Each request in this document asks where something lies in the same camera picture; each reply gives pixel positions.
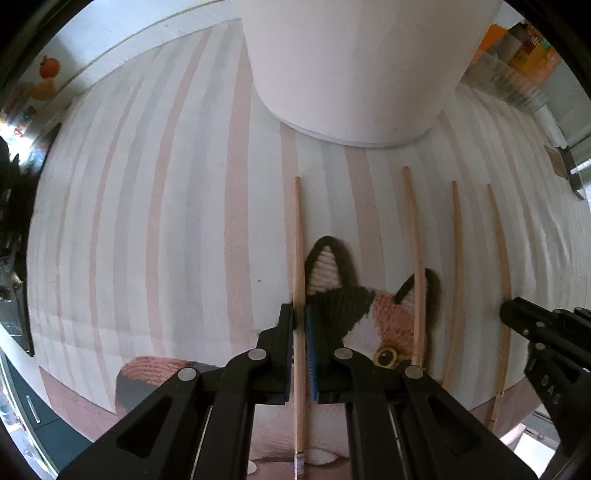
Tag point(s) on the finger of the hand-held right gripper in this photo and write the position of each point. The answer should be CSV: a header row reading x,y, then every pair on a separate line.
x,y
524,318

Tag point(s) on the teal base cabinet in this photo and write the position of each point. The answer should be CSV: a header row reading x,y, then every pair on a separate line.
x,y
46,429

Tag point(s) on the black gas stove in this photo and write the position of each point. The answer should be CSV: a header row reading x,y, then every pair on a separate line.
x,y
14,314

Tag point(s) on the large white cylindrical container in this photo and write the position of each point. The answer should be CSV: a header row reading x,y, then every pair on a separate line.
x,y
360,69

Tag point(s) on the orange boxes on shelf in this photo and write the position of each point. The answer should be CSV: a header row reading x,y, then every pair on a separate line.
x,y
531,46

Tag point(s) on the striped cat print tablecloth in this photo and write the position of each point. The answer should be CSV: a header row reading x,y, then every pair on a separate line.
x,y
161,230

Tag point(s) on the brown card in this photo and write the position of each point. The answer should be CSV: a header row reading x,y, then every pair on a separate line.
x,y
556,161

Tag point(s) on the cartoon fruit wall sticker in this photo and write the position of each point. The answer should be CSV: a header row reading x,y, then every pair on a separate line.
x,y
46,76

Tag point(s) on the orange packet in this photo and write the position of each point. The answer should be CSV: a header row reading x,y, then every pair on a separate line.
x,y
493,39

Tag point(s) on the clear plastic organizer tray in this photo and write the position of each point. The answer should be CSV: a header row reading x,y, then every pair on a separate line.
x,y
508,85

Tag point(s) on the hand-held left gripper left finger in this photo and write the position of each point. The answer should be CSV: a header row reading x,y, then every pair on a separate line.
x,y
290,355

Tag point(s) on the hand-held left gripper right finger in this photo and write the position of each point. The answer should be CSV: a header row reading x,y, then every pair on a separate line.
x,y
312,360

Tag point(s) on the light wooden chopstick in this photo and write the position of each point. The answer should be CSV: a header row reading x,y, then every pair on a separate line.
x,y
501,249
299,240

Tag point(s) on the white tissue paper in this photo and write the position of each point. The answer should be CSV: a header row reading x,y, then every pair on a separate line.
x,y
549,124

